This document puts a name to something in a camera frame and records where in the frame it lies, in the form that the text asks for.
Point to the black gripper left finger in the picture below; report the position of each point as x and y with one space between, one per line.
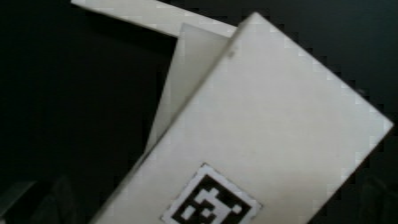
38 203

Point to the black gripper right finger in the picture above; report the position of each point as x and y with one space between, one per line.
380 202

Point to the white cabinet top block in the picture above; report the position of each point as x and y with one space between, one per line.
268 141

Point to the white cabinet body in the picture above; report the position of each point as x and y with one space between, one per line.
204 36

